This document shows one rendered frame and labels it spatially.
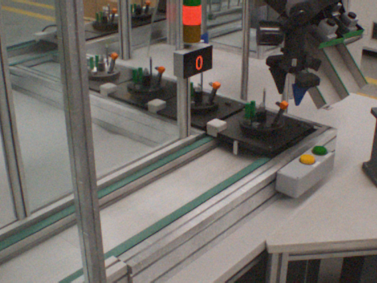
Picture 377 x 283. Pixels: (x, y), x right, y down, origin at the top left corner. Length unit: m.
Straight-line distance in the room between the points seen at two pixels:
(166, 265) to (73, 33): 0.61
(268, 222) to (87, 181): 0.66
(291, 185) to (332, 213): 0.14
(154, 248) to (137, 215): 0.21
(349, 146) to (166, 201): 0.74
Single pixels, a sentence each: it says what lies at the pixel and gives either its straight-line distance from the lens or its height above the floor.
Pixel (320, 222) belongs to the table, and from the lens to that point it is 1.47.
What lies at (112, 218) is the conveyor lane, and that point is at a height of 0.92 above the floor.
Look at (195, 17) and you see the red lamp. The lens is 1.49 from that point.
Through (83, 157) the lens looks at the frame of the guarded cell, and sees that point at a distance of 0.88.
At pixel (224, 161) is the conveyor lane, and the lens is 1.61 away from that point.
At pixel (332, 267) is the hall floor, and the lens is 2.73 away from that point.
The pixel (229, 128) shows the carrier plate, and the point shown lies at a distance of 1.68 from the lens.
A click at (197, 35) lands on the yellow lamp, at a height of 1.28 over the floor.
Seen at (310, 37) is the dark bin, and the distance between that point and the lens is 1.77.
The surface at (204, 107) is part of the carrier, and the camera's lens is 1.78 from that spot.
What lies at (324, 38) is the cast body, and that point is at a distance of 1.79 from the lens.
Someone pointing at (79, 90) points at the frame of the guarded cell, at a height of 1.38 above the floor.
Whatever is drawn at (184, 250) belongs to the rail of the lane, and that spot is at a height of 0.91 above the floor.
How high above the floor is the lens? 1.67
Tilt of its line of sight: 26 degrees down
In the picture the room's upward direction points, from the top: straight up
